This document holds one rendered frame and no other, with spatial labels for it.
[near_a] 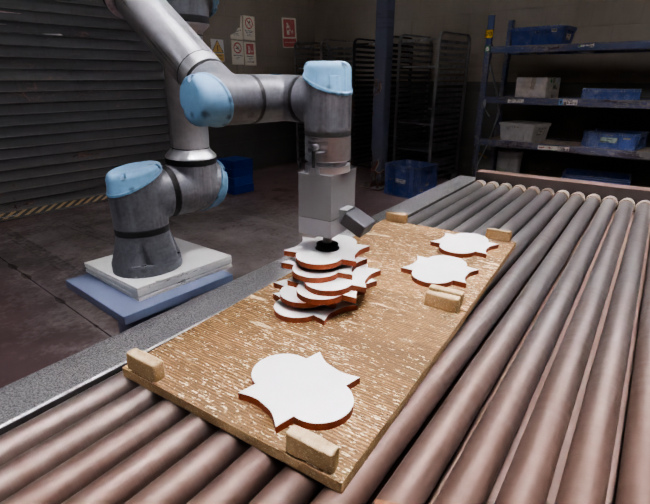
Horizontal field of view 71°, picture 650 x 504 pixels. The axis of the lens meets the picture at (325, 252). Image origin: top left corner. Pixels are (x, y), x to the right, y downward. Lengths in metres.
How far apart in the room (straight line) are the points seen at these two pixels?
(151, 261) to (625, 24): 5.49
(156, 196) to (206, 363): 0.48
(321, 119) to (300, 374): 0.38
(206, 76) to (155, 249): 0.46
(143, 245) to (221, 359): 0.45
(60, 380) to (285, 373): 0.32
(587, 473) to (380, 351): 0.28
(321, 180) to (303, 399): 0.34
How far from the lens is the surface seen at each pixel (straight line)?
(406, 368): 0.64
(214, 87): 0.70
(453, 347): 0.73
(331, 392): 0.58
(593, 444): 0.63
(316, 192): 0.74
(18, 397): 0.74
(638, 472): 0.62
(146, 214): 1.03
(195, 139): 1.08
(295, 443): 0.50
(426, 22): 6.73
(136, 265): 1.06
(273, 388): 0.59
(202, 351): 0.69
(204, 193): 1.09
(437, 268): 0.94
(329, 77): 0.71
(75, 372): 0.75
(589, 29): 6.03
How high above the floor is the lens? 1.30
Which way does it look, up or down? 21 degrees down
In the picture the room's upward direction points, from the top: straight up
